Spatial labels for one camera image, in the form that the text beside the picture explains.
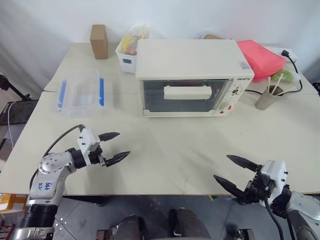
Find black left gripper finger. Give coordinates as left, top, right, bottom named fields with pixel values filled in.
left=97, top=131, right=121, bottom=143
left=103, top=150, right=132, bottom=168

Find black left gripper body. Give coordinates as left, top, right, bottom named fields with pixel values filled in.
left=87, top=142, right=107, bottom=168

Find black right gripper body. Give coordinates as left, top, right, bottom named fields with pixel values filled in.
left=243, top=165, right=276, bottom=206

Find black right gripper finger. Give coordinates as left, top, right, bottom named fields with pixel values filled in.
left=213, top=174, right=248, bottom=201
left=225, top=154, right=263, bottom=173

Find cream toaster oven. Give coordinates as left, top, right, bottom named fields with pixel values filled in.
left=134, top=38, right=256, bottom=119

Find clear plastic box blue clips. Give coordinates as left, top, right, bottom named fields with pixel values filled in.
left=55, top=69, right=109, bottom=119

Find dark rounded shape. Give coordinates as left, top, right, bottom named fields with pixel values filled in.
left=116, top=214, right=145, bottom=240
left=169, top=207, right=212, bottom=240

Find grey cup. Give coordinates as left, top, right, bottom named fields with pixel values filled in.
left=254, top=84, right=284, bottom=111

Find white plastic bin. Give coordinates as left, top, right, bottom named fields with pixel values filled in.
left=115, top=34, right=140, bottom=74

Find black mesh panel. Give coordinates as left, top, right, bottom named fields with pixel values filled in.
left=0, top=99, right=40, bottom=126

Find brown cardboard box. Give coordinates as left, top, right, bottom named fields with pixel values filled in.
left=89, top=24, right=110, bottom=60

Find yellow crate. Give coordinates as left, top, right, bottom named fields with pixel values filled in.
left=0, top=193, right=29, bottom=214

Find green round toy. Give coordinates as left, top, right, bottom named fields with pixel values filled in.
left=270, top=70, right=296, bottom=84

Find bag of colourful toys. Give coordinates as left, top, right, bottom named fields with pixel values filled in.
left=121, top=23, right=154, bottom=55

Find black tripod stand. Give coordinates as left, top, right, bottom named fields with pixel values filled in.
left=0, top=73, right=31, bottom=101

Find white power strip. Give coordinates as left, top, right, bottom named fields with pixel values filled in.
left=264, top=45, right=299, bottom=64

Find flat brown cardboard piece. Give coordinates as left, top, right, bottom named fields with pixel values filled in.
left=202, top=33, right=227, bottom=41

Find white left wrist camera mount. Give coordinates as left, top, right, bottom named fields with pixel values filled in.
left=76, top=128, right=101, bottom=166

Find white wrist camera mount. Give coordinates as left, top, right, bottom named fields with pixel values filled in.
left=76, top=128, right=101, bottom=166
left=259, top=159, right=289, bottom=194

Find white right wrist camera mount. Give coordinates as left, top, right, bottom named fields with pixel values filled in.
left=259, top=159, right=289, bottom=194

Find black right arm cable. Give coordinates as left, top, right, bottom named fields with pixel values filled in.
left=263, top=196, right=285, bottom=240

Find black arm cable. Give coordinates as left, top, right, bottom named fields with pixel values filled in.
left=30, top=124, right=85, bottom=187
left=263, top=196, right=285, bottom=240

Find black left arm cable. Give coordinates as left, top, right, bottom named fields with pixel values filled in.
left=30, top=124, right=85, bottom=187

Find glass oven door with handle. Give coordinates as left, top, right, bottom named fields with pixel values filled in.
left=139, top=78, right=236, bottom=114

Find thin white cable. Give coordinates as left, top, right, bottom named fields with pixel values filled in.
left=5, top=100, right=16, bottom=146

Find black power cable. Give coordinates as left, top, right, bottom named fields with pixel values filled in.
left=244, top=55, right=304, bottom=95

